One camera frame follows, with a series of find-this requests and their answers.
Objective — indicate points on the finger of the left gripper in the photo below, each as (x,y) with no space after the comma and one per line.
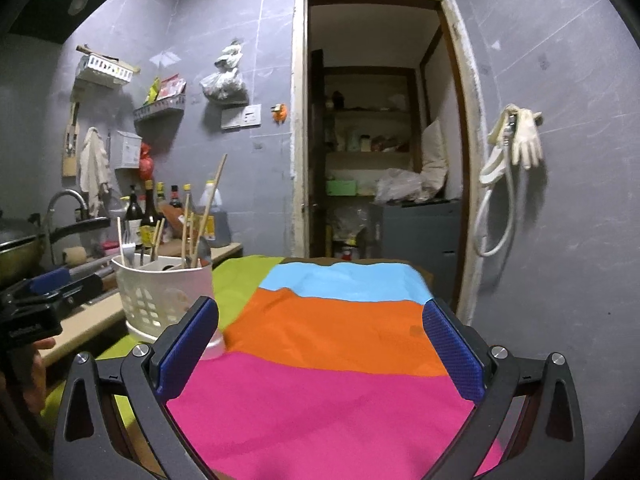
(50,281)

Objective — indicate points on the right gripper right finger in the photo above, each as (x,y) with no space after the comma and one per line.
(460,348)

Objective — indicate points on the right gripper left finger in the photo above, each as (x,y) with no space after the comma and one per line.
(178,349)

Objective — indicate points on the white utensil caddy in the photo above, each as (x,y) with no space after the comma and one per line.
(158,293)

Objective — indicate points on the metal fork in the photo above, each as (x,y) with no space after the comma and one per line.
(127,246)

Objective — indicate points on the person hand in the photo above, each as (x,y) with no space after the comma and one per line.
(34,384)

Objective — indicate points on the wok pan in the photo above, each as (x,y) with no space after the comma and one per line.
(22,243)

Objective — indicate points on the metal sink faucet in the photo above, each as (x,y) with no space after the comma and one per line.
(66,211)

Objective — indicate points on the dark wine bottle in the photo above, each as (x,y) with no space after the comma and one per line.
(133,217)

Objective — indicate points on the dark grey cabinet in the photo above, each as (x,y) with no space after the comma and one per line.
(426,235)

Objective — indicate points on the beige hanging towel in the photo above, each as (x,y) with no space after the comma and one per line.
(94,171)

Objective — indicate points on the large soy sauce jug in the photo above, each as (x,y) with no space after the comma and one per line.
(217,230)

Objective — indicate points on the dark soy sauce bottle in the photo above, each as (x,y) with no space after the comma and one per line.
(150,216)

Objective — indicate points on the colourful striped tablecloth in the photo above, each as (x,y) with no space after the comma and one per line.
(327,374)

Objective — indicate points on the wooden knife holder board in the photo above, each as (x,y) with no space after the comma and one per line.
(69,158)

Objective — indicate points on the red plastic bag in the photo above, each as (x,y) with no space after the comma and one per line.
(146,163)

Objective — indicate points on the clear plastic bag on cabinet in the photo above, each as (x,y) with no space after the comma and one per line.
(398,185)

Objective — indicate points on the white pillow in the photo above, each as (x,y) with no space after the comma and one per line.
(434,160)

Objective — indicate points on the white rubber gloves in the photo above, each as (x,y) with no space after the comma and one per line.
(514,141)

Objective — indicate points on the white plastic bag hanging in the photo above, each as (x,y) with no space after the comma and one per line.
(226,86)

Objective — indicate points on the white wall box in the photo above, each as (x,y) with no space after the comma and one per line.
(125,149)

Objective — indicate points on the white upper wall basket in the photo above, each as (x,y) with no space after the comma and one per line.
(103,70)

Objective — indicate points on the grey wall shelf rack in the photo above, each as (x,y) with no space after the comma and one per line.
(169,105)

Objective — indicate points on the wall switch panel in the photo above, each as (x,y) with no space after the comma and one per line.
(239,117)

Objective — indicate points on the orange wall hook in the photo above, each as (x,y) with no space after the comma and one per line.
(279,113)

